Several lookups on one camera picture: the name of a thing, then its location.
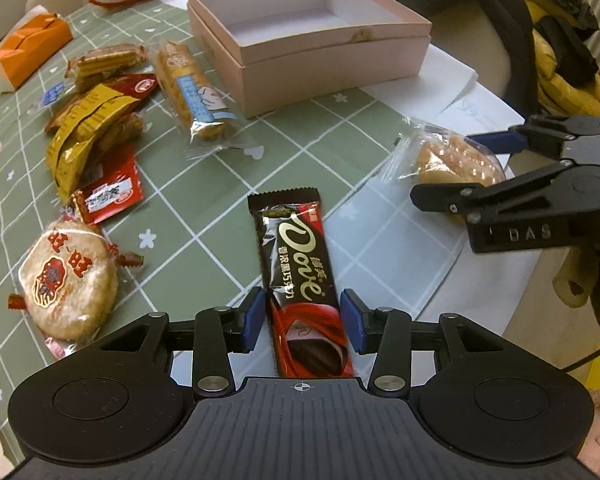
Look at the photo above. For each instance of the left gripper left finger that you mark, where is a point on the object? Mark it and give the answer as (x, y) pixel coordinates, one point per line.
(218, 333)

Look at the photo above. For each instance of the round golden pastry packet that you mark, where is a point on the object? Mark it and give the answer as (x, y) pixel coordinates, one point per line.
(428, 154)

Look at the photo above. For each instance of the long biscuit roll packet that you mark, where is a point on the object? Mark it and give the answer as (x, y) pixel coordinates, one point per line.
(203, 117)

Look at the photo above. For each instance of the pink open gift box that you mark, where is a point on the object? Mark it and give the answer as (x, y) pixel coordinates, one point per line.
(273, 53)

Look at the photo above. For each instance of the orange tissue box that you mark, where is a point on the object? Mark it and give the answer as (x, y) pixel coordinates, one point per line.
(33, 40)

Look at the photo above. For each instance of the wafer biscuit packet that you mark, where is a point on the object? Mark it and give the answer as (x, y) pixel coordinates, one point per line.
(95, 65)

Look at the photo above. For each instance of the dark red snack bag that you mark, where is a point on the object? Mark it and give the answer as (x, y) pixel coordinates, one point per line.
(139, 86)

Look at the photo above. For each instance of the yellow gold snack packet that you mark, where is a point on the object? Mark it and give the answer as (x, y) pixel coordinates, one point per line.
(67, 153)

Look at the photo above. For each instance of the Dove chocolate bar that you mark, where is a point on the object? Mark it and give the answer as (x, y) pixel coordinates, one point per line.
(307, 332)

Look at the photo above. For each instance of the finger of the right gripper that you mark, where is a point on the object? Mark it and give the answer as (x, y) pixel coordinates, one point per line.
(506, 142)
(471, 201)

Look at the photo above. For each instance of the round rice cracker packet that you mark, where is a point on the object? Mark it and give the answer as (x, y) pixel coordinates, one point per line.
(69, 283)

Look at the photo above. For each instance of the yellow black jacket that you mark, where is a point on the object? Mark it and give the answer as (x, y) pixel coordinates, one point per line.
(568, 78)

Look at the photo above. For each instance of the green checked tablecloth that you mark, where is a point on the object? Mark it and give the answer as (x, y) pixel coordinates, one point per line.
(28, 199)

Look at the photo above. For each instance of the beige chair with jacket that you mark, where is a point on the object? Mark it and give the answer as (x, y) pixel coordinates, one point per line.
(465, 32)

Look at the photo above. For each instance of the small red snack packet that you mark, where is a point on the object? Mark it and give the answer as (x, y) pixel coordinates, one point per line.
(112, 185)

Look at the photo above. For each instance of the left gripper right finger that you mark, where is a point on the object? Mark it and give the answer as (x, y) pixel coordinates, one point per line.
(387, 334)

